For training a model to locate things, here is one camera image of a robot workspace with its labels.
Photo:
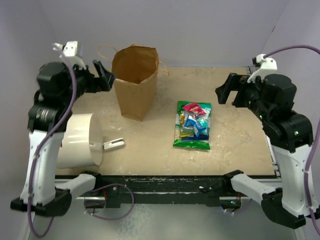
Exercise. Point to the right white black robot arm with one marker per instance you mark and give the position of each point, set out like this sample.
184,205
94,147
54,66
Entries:
271,100

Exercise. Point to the blue Kettle chips bag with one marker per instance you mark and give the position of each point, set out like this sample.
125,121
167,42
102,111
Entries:
193,137

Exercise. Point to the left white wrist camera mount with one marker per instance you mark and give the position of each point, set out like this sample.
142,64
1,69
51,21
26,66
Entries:
71,53

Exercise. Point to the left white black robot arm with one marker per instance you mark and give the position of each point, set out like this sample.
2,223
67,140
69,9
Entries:
59,87

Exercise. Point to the red snack packet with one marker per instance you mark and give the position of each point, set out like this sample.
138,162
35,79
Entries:
195,109

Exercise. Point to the green Chuba snack bag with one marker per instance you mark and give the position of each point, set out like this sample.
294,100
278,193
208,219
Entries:
202,145

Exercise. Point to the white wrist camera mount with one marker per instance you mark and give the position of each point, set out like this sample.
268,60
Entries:
71,53
265,66

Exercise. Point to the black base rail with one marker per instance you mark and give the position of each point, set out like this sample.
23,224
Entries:
208,190

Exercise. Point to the small white rectangular device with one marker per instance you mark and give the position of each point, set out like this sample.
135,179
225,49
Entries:
114,144

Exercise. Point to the white cylindrical bucket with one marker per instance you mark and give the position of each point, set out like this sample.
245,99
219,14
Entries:
82,145

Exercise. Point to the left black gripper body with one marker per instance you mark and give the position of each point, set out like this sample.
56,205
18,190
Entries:
85,83

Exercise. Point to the brown paper bag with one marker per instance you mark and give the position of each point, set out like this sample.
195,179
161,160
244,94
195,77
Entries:
136,68

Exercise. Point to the teal snack packet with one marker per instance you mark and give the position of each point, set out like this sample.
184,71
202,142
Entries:
184,116

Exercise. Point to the small blue snack packet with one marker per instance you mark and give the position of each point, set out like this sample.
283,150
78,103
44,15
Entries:
198,125

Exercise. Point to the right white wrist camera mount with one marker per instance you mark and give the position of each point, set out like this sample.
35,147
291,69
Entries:
265,66

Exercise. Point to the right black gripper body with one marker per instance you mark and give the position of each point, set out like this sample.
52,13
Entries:
248,95

